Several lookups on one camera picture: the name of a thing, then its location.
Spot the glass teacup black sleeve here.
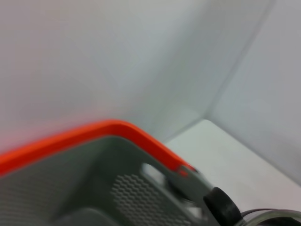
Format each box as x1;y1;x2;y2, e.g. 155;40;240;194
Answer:
203;187;301;226

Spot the grey perforated storage bin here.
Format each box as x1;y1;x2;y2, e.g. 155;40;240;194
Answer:
0;135;214;226

